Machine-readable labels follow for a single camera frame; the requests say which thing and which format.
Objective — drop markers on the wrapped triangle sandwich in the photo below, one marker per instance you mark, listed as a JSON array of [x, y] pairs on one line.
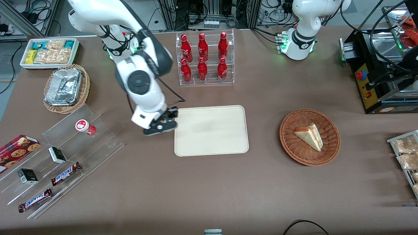
[[310, 137]]

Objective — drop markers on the white terminal strip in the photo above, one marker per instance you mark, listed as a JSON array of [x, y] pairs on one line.
[[211, 24]]

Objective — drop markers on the light woven wicker basket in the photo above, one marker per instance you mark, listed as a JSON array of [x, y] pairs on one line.
[[85, 88]]

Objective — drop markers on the brown round wicker basket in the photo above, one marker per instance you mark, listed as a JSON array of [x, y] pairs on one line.
[[294, 148]]

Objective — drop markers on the small black box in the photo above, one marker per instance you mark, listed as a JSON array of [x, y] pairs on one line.
[[27, 176], [57, 155]]

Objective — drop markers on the silver foil container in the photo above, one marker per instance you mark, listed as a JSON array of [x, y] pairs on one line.
[[63, 86]]

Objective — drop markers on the red emergency stop button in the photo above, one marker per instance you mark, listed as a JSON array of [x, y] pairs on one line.
[[361, 75]]

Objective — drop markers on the beige plastic tray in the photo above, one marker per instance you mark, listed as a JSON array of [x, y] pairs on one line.
[[211, 130]]

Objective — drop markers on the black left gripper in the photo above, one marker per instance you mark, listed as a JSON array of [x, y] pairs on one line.
[[412, 56]]

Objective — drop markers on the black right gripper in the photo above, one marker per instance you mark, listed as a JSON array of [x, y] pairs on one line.
[[172, 113]]

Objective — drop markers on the yellow snack packet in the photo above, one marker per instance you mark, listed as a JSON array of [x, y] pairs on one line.
[[31, 57]]

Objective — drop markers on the black power adapter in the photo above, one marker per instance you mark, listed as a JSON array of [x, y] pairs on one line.
[[31, 17]]

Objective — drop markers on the red tartan cookie box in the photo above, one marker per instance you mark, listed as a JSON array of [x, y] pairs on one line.
[[18, 148]]

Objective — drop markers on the Snickers bar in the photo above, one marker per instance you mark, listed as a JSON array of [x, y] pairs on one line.
[[65, 174], [35, 200]]

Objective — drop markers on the white snack bin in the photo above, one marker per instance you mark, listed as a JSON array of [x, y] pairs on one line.
[[75, 55]]

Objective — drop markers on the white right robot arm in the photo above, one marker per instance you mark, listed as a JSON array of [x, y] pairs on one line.
[[150, 98]]

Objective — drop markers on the aluminium frame bar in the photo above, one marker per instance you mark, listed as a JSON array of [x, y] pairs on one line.
[[23, 21]]

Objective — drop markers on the teal snack packet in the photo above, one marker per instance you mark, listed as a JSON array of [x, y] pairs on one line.
[[39, 45], [69, 44]]

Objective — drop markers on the clear acrylic bottle rack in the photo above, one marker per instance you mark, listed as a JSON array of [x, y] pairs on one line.
[[196, 82]]

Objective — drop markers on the tray of snack packets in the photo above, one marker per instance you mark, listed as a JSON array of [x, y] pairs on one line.
[[392, 141]]

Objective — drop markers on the red cola bottle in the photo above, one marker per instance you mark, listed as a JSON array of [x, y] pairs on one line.
[[186, 72], [202, 71], [223, 46], [222, 70], [186, 49], [202, 48]]

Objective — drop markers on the red gum bottle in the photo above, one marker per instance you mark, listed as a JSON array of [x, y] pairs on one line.
[[83, 126]]

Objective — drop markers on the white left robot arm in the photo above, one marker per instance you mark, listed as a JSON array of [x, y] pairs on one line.
[[303, 19]]

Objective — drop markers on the clear acrylic stepped display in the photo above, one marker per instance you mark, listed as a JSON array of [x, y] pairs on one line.
[[98, 143]]

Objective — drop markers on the red food pack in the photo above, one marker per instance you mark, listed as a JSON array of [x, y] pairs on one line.
[[411, 37]]

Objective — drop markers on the black toaster machine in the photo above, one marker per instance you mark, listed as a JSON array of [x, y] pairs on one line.
[[375, 106]]

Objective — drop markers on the clear bag of crackers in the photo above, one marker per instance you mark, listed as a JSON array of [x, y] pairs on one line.
[[55, 44], [54, 56]]

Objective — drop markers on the clear bag of pastry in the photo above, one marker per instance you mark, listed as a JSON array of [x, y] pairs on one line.
[[415, 177], [415, 189], [408, 161], [405, 145]]

